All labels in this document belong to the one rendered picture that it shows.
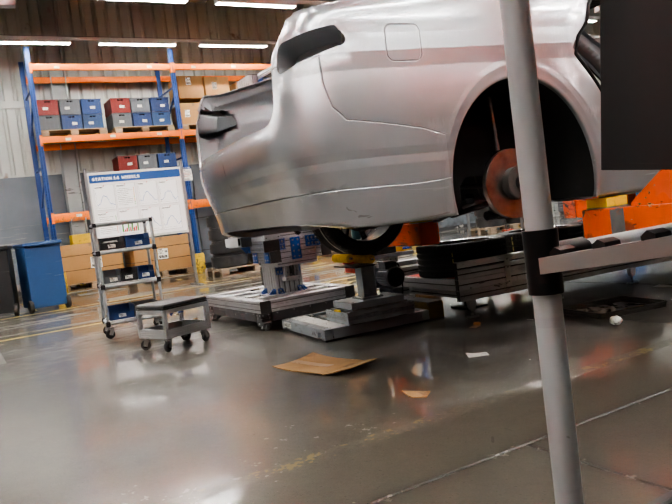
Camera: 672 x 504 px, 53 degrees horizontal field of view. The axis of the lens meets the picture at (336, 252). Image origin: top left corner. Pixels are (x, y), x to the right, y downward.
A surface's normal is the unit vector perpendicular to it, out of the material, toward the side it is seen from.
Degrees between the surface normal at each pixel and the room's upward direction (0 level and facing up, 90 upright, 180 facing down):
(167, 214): 90
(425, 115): 90
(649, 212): 90
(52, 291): 90
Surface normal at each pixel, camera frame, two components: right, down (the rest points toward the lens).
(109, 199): 0.50, -0.02
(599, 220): -0.90, 0.14
